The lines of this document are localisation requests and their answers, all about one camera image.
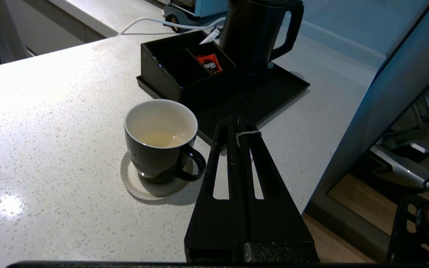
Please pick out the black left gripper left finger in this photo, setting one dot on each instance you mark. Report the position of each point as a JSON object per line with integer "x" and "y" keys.
{"x": 218, "y": 223}

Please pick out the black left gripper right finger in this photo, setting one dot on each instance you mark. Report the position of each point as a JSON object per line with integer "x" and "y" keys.
{"x": 277, "y": 219}

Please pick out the pyramid tea bag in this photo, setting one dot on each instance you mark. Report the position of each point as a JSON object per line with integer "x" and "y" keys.
{"x": 248, "y": 133}

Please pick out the black electric kettle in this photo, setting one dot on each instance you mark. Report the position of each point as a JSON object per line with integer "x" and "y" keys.
{"x": 251, "y": 33}

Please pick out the black mug white inside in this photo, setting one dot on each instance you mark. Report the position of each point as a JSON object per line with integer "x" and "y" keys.
{"x": 155, "y": 163}

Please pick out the white round saucer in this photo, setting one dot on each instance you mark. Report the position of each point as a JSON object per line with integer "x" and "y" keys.
{"x": 132, "y": 186}

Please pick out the black rectangular serving tray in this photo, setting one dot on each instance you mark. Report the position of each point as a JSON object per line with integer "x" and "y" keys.
{"x": 274, "y": 93}

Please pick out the black metal stand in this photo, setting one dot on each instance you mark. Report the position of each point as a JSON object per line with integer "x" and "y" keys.
{"x": 404, "y": 230}

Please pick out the grey white floor device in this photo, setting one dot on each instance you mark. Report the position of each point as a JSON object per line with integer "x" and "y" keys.
{"x": 400, "y": 167}

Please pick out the red coffee sachet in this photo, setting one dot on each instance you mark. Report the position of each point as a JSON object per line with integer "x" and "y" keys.
{"x": 209, "y": 63}

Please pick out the black compartment sachet box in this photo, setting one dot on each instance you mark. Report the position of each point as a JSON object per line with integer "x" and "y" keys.
{"x": 158, "y": 74}

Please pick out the white paper sachet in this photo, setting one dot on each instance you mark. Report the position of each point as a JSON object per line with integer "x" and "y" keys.
{"x": 210, "y": 37}

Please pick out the grey kitchen base cabinet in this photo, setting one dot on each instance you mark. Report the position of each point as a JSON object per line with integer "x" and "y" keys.
{"x": 32, "y": 33}

